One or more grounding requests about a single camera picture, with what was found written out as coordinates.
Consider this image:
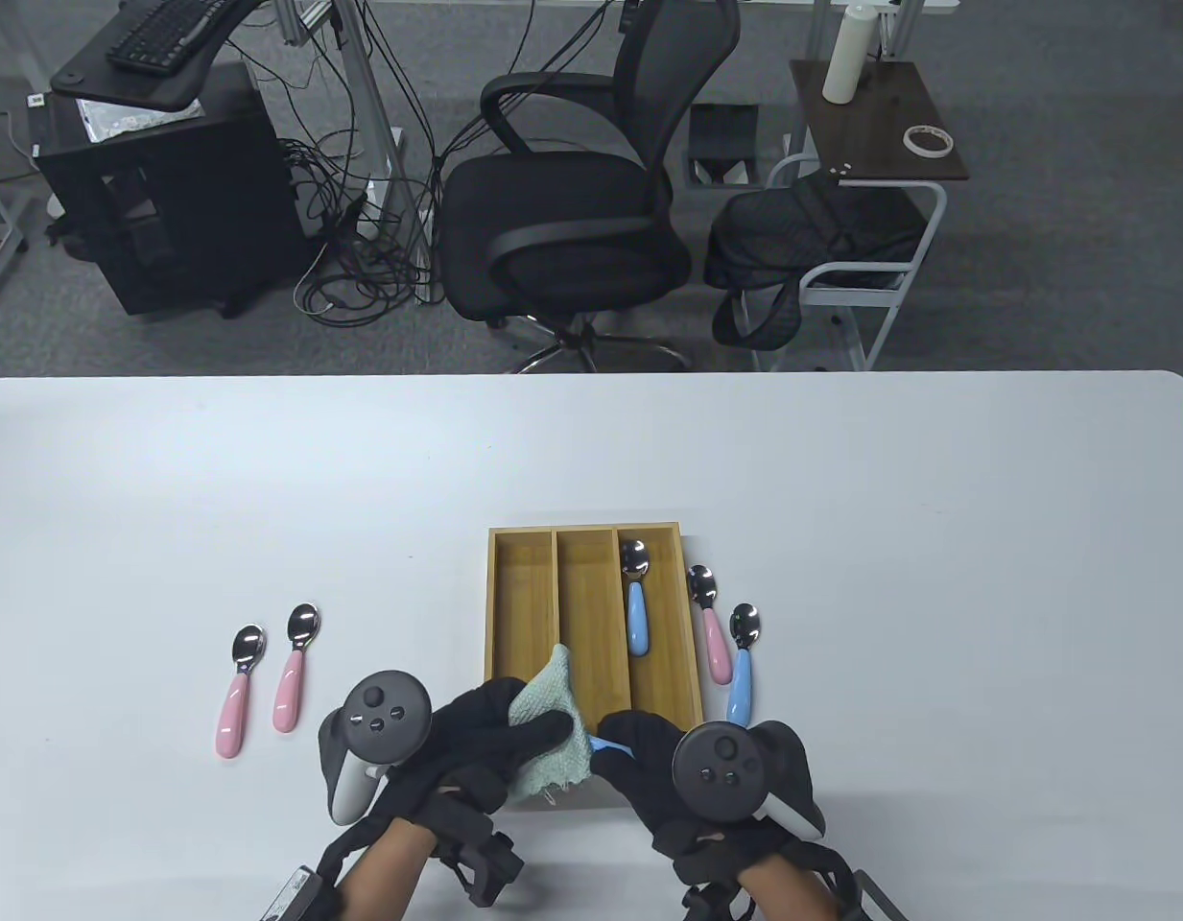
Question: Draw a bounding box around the black mesh office chair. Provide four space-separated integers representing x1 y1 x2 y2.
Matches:
436 0 743 373

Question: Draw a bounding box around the bamboo cutlery tray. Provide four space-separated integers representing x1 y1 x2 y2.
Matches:
484 522 704 812

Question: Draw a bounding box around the black cable bundle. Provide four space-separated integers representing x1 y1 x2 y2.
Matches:
236 0 650 332

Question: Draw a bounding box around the green fish scale cleaning cloth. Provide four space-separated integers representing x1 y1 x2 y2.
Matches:
508 645 595 809

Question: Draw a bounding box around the black floor box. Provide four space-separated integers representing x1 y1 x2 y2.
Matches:
685 103 760 190

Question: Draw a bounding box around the person's right forearm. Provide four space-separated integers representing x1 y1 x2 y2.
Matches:
745 849 841 921

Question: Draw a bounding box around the black keyboard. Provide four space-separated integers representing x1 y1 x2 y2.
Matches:
106 0 235 74

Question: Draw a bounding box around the white metal frame leg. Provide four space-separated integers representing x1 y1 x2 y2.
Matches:
0 158 31 318

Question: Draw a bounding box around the pink handle baby spoon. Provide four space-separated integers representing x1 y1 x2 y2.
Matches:
214 625 267 760
685 565 734 685
272 603 321 734

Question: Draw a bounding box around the white cylinder bottle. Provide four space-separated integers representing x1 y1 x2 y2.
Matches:
821 3 880 105

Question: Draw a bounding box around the silver foil bag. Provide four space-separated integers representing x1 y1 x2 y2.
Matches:
76 96 206 145

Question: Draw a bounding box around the black grey hand controller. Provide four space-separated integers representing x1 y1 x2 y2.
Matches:
318 669 434 826
672 721 827 838

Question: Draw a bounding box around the person's right hand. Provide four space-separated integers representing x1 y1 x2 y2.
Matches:
593 708 793 884

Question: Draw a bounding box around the person's left forearm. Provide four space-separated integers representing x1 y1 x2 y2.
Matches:
342 825 438 921

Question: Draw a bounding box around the black keyboard shelf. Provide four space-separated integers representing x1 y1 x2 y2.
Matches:
51 0 271 111

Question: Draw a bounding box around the black backpack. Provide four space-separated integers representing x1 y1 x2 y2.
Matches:
703 176 930 349

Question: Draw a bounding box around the brown side table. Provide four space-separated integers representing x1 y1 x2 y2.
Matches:
752 59 971 373

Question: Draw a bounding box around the aluminium desk leg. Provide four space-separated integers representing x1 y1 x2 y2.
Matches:
327 0 410 241

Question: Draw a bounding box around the black cabinet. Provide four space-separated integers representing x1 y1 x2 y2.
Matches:
33 62 309 319

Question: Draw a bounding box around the aluminium profile piece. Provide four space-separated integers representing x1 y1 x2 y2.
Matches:
270 0 343 44

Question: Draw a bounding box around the person's left hand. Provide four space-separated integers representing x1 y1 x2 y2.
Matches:
370 677 573 816

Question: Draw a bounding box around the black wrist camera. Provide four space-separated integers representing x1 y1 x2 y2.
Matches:
682 878 755 921
438 796 525 908

